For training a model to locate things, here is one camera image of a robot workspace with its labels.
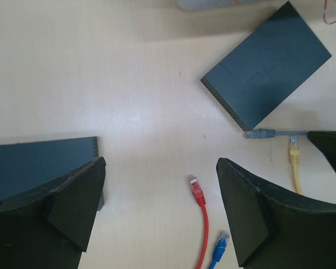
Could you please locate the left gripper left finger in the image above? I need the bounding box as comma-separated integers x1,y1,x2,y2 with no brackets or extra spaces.
0,157,106,268

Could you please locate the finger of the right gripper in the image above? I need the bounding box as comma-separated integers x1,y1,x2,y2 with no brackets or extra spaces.
307,131,336,173

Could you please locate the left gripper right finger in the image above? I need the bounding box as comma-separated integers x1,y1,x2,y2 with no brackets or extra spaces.
216,158,336,268

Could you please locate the yellow ethernet cable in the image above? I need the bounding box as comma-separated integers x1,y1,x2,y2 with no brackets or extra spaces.
287,135,304,196

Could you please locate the blue ethernet cable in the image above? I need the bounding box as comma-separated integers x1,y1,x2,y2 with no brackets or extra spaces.
207,230,231,269

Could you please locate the black network switch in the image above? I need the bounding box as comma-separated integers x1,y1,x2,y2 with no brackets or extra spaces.
0,137,99,202
200,2,332,131

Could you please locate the grey ethernet cable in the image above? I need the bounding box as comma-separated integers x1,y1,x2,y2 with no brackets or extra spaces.
244,128,310,140

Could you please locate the red ethernet cable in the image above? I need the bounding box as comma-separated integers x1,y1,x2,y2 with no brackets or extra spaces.
188,175,211,269

